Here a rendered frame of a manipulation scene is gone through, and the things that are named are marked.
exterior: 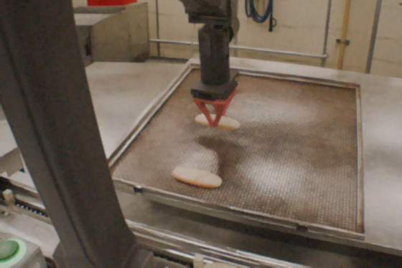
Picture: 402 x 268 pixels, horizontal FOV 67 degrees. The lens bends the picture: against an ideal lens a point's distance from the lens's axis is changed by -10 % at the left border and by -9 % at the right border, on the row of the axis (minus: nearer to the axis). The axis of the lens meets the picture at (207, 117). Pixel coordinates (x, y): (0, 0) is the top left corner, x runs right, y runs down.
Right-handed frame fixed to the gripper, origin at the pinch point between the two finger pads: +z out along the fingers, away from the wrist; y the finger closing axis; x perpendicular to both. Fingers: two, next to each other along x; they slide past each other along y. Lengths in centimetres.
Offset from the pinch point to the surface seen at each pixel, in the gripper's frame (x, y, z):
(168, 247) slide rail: -2.2, -27.6, 7.8
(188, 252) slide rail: -5.7, -27.2, 7.9
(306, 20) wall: 24, 333, 78
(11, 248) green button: 15.6, -41.9, 0.1
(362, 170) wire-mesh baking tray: -30.8, -1.5, 4.7
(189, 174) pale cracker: 0.3, -13.7, 4.0
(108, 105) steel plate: 49, 21, 18
